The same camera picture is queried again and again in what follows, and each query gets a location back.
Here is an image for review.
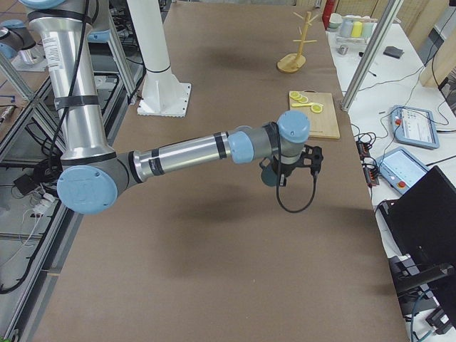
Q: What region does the wooden cutting board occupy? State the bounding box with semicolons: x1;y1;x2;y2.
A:
289;90;340;139

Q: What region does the grey cup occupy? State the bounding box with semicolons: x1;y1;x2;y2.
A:
339;19;353;38

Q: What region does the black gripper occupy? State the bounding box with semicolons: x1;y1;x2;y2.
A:
275;157;299;186

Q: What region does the teach pendant tablet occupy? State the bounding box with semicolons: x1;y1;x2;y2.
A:
390;105;440;150
376;147;430;195

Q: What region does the wooden mug rack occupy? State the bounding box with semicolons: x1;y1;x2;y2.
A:
276;11;319;75

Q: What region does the small black square pad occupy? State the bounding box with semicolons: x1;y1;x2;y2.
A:
383;46;404;59

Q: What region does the near teach pendant tablet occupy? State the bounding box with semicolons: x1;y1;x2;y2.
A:
376;147;430;195

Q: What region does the yellow cup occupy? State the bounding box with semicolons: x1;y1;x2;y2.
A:
351;21;363;38

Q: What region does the black monitor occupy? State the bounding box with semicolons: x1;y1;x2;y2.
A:
380;165;455;324

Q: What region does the small metal cup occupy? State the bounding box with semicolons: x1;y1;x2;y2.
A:
337;44;348;56

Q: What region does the white pedestal column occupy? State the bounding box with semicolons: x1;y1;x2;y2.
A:
128;0;192;118

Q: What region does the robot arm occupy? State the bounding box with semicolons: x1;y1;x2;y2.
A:
24;1;323;214

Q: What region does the dark teal mug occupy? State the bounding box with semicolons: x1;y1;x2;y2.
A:
259;157;281;187

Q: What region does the aluminium frame post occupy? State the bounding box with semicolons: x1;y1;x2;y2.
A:
341;0;403;112

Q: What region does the far teach pendant tablet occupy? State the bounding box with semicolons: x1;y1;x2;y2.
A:
390;105;440;150

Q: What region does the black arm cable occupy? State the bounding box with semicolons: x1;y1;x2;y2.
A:
269;123;318;214

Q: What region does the yellow plastic knife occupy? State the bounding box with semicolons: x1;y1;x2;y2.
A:
291;103;321;108

